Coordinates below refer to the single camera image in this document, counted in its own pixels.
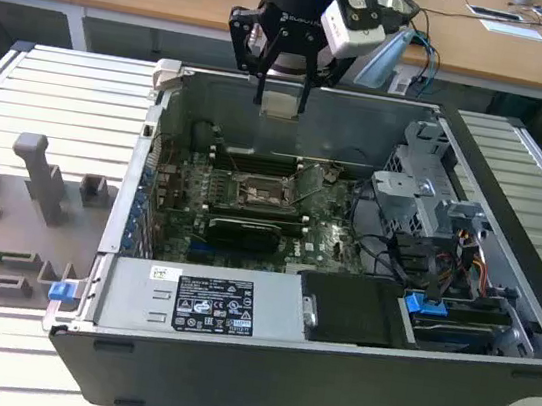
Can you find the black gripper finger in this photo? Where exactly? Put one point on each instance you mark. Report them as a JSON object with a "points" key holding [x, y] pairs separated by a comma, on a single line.
{"points": [[327, 72], [235, 31]]}

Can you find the silver CPU plate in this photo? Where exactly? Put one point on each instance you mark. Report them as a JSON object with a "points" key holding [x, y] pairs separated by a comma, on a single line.
{"points": [[279, 105]]}

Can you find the black RAM slot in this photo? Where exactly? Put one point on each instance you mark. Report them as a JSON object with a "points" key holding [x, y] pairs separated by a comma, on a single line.
{"points": [[257, 157], [254, 212], [253, 220], [256, 165]]}

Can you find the CPU socket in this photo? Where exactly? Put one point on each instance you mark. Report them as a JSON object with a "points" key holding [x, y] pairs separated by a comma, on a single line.
{"points": [[257, 196]]}

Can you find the blue slot clip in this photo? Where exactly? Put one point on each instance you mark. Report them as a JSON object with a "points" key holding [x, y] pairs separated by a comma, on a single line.
{"points": [[127, 243], [146, 175], [132, 225]]}

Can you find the pale blue teach pendant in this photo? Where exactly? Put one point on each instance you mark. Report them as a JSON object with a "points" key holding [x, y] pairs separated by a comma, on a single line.
{"points": [[384, 62]]}

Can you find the small white box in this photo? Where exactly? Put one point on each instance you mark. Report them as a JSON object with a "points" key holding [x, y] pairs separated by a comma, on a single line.
{"points": [[399, 85]]}

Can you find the grey case latch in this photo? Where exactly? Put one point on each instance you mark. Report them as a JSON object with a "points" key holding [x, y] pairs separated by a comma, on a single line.
{"points": [[168, 75]]}

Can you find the silver metal drive cage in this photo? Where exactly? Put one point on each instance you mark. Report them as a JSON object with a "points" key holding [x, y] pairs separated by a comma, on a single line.
{"points": [[402, 201]]}

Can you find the green motherboard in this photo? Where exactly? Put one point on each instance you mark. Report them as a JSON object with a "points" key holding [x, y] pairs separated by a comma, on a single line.
{"points": [[331, 242]]}

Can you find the blue printed paper sheet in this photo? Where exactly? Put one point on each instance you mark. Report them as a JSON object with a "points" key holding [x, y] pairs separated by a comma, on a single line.
{"points": [[494, 13]]}

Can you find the black graphics card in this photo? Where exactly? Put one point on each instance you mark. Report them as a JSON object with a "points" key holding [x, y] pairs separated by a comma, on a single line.
{"points": [[241, 234]]}

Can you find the white paper sheet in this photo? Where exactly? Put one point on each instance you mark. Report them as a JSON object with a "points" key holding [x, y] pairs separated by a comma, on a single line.
{"points": [[512, 30]]}

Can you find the black plastic shroud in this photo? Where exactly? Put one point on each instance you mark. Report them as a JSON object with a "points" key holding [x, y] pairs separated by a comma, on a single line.
{"points": [[352, 310]]}

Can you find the blue disk carrier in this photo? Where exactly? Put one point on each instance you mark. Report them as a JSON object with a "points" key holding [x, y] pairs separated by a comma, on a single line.
{"points": [[423, 304]]}

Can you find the silver power supply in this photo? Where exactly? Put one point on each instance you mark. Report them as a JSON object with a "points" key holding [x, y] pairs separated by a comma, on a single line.
{"points": [[137, 295]]}

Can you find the grey parts rack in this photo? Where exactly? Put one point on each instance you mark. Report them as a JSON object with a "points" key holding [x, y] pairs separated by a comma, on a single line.
{"points": [[5, 226]]}

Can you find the blue case latch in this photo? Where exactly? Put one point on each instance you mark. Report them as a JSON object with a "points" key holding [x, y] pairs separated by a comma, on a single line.
{"points": [[59, 291]]}

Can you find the black PC case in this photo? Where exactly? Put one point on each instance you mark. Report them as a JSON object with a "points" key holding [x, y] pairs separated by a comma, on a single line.
{"points": [[275, 385]]}

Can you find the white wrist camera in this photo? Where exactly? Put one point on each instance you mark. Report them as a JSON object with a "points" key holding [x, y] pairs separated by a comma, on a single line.
{"points": [[354, 40]]}

